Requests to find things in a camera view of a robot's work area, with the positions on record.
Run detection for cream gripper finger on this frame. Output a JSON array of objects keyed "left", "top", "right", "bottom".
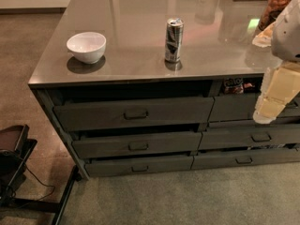
[
  {"left": 253, "top": 61, "right": 300, "bottom": 124},
  {"left": 252, "top": 22, "right": 275, "bottom": 48}
]

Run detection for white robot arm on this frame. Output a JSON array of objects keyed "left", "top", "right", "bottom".
[{"left": 253, "top": 0, "right": 300, "bottom": 124}]

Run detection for snack bags in drawer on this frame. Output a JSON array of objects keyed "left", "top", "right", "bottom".
[{"left": 222, "top": 78, "right": 261, "bottom": 94}]

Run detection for grey drawer cabinet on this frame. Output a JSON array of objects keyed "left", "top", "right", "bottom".
[{"left": 29, "top": 0, "right": 300, "bottom": 178}]

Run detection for glass snack jar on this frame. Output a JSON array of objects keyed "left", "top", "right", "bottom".
[{"left": 258, "top": 0, "right": 292, "bottom": 30}]

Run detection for silver drink can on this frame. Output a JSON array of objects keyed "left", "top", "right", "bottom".
[{"left": 165, "top": 18, "right": 184, "bottom": 63}]

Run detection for white ceramic bowl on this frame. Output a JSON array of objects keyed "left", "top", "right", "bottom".
[{"left": 67, "top": 32, "right": 106, "bottom": 64}]

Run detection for black stand with tray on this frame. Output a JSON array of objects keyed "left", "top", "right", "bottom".
[{"left": 0, "top": 125, "right": 82, "bottom": 225}]

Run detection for black cable on floor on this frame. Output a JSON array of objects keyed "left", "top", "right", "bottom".
[{"left": 12, "top": 164, "right": 56, "bottom": 204}]

